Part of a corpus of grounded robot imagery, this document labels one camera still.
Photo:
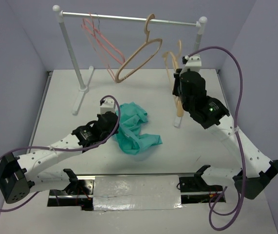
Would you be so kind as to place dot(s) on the teal t shirt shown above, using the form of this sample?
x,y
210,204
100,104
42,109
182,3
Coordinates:
x,y
129,137

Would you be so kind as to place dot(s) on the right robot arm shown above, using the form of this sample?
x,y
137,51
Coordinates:
x,y
256,170

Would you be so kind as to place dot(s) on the foil covered base plate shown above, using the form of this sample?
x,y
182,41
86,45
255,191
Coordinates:
x,y
134,193

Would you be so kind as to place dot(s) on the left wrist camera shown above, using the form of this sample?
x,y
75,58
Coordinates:
x,y
108,105

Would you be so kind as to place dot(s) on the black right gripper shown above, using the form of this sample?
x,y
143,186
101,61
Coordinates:
x,y
177,80

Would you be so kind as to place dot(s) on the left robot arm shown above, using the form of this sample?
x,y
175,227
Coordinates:
x,y
24,174

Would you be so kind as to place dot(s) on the white clothes rack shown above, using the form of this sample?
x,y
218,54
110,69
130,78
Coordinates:
x,y
84,88

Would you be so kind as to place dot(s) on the pink wire hanger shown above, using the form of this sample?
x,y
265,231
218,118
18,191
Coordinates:
x,y
101,45

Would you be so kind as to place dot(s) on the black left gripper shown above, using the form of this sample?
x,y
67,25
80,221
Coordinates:
x,y
98,115

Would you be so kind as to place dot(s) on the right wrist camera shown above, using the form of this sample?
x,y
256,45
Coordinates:
x,y
192,63

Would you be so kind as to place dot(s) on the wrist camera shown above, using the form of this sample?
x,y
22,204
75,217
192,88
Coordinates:
x,y
192,63
108,105

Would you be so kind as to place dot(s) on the hanging wooden hanger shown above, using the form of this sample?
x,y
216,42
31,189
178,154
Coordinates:
x,y
141,56

